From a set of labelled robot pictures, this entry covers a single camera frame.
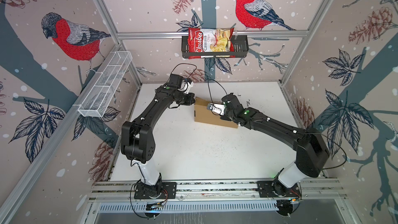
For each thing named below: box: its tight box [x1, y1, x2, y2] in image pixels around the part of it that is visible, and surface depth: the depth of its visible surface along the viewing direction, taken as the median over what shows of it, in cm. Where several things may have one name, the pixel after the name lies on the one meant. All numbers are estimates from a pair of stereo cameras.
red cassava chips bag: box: [187, 27, 236, 60], surface depth 90 cm
